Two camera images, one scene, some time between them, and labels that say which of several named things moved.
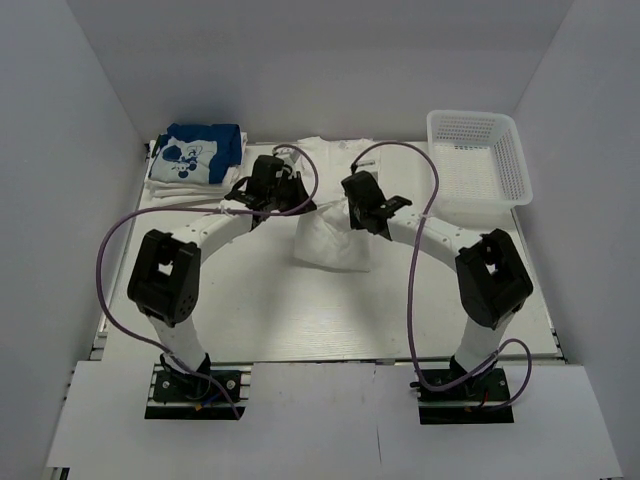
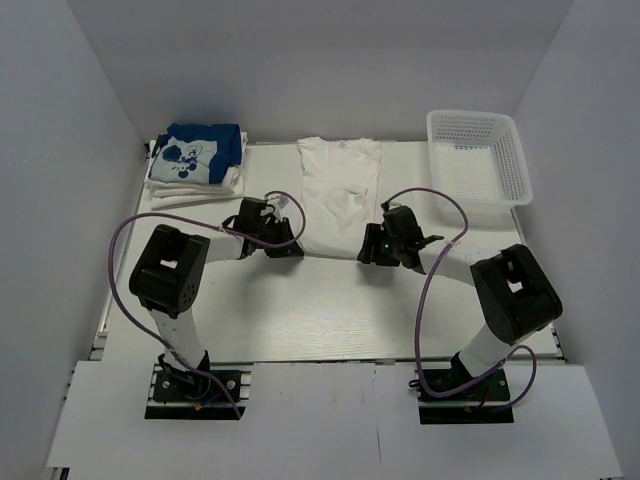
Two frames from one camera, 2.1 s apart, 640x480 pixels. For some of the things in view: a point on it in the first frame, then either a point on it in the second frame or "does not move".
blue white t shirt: [197, 153] does not move
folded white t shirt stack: [195, 162] does not move
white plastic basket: [481, 162] does not move
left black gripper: [300, 190] → [290, 250]
